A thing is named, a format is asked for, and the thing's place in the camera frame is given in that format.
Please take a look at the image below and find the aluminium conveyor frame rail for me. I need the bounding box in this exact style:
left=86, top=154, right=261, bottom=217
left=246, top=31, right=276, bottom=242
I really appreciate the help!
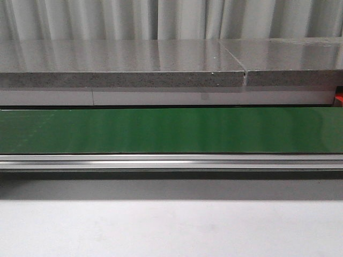
left=1, top=153, right=342, bottom=172

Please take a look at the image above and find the grey pleated curtain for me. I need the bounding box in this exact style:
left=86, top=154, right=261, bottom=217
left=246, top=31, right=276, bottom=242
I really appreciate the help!
left=1, top=1, right=342, bottom=41

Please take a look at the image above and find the grey granite slab right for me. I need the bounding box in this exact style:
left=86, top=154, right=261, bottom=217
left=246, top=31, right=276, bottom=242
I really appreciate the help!
left=219, top=37, right=342, bottom=90

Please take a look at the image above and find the red plastic tray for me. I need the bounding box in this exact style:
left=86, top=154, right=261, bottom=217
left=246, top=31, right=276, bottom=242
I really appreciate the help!
left=333, top=93, right=343, bottom=107

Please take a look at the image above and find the green conveyor belt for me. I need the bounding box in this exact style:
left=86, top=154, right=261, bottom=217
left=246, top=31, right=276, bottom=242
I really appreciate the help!
left=1, top=107, right=342, bottom=154

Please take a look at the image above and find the grey granite slab left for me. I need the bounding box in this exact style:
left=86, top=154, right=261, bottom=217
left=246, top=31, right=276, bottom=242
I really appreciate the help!
left=1, top=40, right=244, bottom=88

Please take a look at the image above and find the grey granite slab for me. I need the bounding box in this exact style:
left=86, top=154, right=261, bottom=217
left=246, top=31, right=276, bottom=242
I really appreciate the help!
left=219, top=37, right=342, bottom=90
left=1, top=40, right=244, bottom=88

